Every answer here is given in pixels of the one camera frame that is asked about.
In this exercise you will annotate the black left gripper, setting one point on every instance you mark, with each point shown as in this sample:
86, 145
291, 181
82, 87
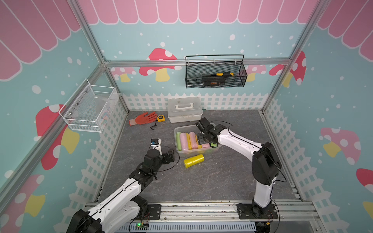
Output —
166, 160

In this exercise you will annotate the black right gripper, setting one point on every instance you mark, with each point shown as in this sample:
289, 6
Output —
199, 139

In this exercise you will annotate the yellow trash bag roll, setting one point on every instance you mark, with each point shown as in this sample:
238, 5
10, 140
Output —
188, 141
194, 160
198, 145

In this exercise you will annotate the pale green trash bag roll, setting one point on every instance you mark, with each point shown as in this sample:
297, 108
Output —
178, 141

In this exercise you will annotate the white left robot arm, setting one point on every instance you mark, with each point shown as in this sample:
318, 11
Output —
125, 204

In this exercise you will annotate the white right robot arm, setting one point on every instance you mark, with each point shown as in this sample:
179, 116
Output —
266, 165

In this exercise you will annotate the clear plastic storage box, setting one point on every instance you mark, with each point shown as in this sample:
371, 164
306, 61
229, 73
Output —
188, 129

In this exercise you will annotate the white plastic tool case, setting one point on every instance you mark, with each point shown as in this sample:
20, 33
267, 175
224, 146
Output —
184, 109

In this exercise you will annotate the yellow tape measure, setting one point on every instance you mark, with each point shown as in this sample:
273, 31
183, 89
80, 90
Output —
160, 118

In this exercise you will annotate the red work glove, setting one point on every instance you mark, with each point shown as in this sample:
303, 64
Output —
144, 118

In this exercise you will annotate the black tool with orange label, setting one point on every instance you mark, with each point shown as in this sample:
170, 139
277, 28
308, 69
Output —
213, 81

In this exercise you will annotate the yellow black screwdriver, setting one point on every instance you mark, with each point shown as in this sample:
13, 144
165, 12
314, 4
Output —
224, 74

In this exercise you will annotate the green circuit board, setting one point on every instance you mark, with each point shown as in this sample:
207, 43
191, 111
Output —
141, 226

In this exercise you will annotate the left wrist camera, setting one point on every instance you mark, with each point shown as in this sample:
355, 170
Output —
155, 142

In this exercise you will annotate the black wire mesh basket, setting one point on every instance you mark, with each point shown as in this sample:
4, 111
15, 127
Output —
197, 65

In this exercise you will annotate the white wire mesh basket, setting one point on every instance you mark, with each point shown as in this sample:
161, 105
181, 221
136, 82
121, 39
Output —
90, 108

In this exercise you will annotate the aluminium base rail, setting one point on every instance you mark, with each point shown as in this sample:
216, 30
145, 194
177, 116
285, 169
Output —
214, 211

